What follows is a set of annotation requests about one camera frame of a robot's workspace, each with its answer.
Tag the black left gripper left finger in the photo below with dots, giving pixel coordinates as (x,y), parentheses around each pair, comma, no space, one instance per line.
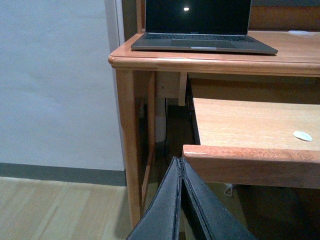
(161,221)

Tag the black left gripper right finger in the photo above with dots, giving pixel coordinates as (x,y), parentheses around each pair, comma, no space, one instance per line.
(206,215)

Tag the wooden pull-out keyboard tray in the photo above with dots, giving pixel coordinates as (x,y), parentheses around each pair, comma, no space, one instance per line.
(245,132)

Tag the wooden desk with hutch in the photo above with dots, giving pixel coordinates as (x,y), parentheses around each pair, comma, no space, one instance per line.
(137,75)

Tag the white round sticker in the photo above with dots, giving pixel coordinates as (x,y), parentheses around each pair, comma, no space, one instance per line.
(303,136)

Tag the grey open laptop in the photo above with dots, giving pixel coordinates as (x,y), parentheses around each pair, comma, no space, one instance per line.
(199,25)

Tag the white round desk grommet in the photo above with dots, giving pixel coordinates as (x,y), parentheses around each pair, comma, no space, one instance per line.
(298,32)

